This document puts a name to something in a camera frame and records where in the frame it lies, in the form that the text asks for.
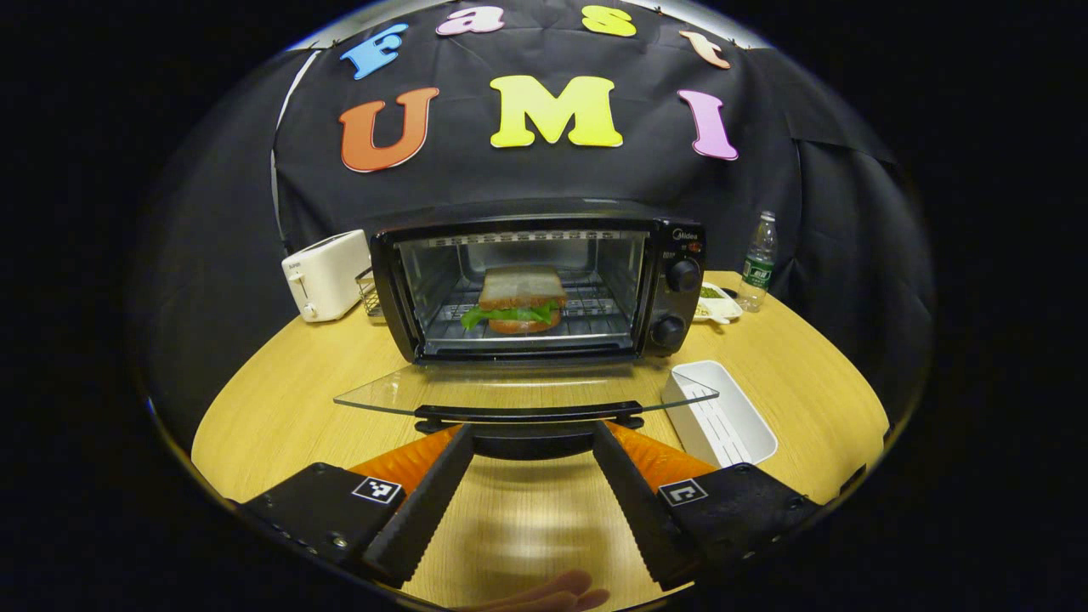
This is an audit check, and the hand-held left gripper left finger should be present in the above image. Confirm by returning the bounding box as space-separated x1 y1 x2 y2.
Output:
241 423 475 589

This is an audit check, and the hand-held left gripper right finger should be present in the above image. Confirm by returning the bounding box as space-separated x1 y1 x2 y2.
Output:
592 420 822 592

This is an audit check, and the lettuce sandwich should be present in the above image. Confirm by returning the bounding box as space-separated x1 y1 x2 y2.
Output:
460 265 569 335

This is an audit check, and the black electric oven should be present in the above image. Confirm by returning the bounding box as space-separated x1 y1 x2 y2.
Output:
333 214 719 462

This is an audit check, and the white rectangular tray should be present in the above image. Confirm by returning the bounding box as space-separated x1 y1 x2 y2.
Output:
660 360 779 469

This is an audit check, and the small white dish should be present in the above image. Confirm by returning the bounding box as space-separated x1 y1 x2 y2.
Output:
693 282 744 325

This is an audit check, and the white toaster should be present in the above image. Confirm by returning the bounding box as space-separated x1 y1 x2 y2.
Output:
281 229 373 323

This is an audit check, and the clear plastic water bottle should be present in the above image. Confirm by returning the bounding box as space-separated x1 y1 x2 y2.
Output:
736 211 778 313

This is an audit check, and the small wire basket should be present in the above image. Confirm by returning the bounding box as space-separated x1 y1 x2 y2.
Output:
355 268 383 318

